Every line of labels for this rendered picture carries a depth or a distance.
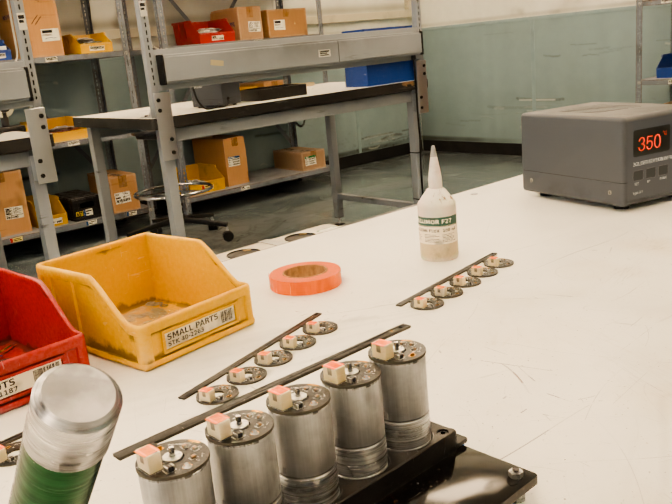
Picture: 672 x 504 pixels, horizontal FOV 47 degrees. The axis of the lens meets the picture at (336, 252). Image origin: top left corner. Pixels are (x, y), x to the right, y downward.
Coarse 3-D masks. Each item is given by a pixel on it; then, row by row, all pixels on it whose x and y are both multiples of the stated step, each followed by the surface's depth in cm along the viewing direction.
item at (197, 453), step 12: (168, 444) 27; (180, 444) 27; (192, 444) 27; (204, 444) 27; (192, 456) 26; (204, 456) 26; (168, 468) 25; (180, 468) 26; (192, 468) 25; (156, 480) 25; (168, 480) 25
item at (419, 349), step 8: (400, 344) 34; (408, 344) 34; (416, 344) 34; (368, 352) 34; (408, 352) 33; (416, 352) 33; (424, 352) 33; (376, 360) 33; (384, 360) 33; (392, 360) 32; (400, 360) 32; (408, 360) 32; (416, 360) 32
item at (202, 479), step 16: (160, 448) 27; (208, 464) 26; (144, 480) 25; (176, 480) 25; (192, 480) 25; (208, 480) 26; (144, 496) 26; (160, 496) 25; (176, 496) 25; (192, 496) 26; (208, 496) 26
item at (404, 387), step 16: (400, 352) 33; (384, 368) 33; (400, 368) 32; (416, 368) 33; (384, 384) 33; (400, 384) 33; (416, 384) 33; (384, 400) 33; (400, 400) 33; (416, 400) 33; (384, 416) 33; (400, 416) 33; (416, 416) 33; (400, 432) 33; (416, 432) 33; (400, 448) 33; (416, 448) 33
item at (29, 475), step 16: (32, 464) 10; (96, 464) 11; (16, 480) 11; (32, 480) 10; (48, 480) 10; (64, 480) 10; (80, 480) 11; (16, 496) 11; (32, 496) 11; (48, 496) 11; (64, 496) 11; (80, 496) 11
